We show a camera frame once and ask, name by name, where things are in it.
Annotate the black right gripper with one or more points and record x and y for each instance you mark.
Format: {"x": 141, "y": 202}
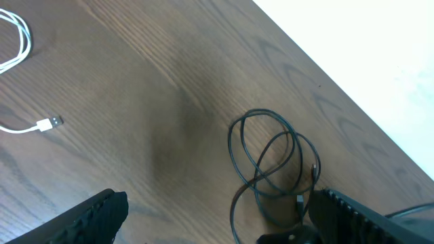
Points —
{"x": 298, "y": 235}

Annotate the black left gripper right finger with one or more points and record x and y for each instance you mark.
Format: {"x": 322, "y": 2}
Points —
{"x": 341, "y": 219}

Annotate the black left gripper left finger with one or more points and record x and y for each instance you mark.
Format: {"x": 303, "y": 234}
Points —
{"x": 96, "y": 220}

